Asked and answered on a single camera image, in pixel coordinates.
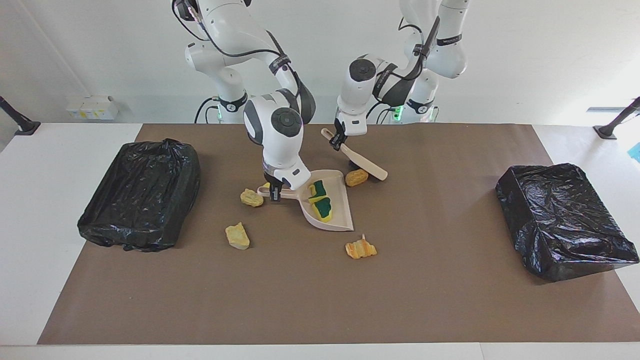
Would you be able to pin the white wall power sockets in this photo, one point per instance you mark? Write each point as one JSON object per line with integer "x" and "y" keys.
{"x": 92, "y": 107}

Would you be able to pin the green yellow notched sponge piece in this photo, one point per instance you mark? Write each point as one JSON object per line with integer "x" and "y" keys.
{"x": 319, "y": 190}

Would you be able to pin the green yellow trapezoid sponge piece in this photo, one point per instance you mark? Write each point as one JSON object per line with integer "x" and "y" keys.
{"x": 325, "y": 207}

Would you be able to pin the orange striped bread piece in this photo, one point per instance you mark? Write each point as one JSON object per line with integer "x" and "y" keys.
{"x": 361, "y": 249}

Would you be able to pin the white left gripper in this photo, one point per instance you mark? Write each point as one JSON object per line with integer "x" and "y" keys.
{"x": 352, "y": 124}

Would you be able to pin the black bag lined bin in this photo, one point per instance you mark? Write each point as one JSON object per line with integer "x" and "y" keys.
{"x": 145, "y": 200}
{"x": 560, "y": 220}

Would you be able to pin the rounded pale foam chunk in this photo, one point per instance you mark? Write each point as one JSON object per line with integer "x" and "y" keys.
{"x": 251, "y": 197}

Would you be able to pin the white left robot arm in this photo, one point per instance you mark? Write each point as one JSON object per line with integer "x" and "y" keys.
{"x": 357, "y": 90}

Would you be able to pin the brown paper table mat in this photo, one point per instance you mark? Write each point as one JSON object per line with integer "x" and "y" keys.
{"x": 200, "y": 300}

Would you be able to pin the beige plastic hand brush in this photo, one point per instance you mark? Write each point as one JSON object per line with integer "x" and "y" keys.
{"x": 367, "y": 167}

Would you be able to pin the brown bread roll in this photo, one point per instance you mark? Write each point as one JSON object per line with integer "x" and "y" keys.
{"x": 356, "y": 178}

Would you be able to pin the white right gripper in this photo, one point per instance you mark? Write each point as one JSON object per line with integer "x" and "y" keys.
{"x": 292, "y": 175}

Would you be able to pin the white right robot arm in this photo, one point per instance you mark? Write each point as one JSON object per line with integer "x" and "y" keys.
{"x": 277, "y": 135}

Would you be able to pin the blue object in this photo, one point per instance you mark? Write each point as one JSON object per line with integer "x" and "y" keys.
{"x": 637, "y": 152}

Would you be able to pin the angular pale foam chunk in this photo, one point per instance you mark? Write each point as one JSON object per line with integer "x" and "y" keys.
{"x": 237, "y": 236}

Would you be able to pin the beige plastic dustpan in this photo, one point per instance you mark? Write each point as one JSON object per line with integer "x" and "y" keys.
{"x": 344, "y": 210}

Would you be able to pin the black camera stand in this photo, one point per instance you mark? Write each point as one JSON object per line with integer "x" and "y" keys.
{"x": 25, "y": 126}
{"x": 607, "y": 132}

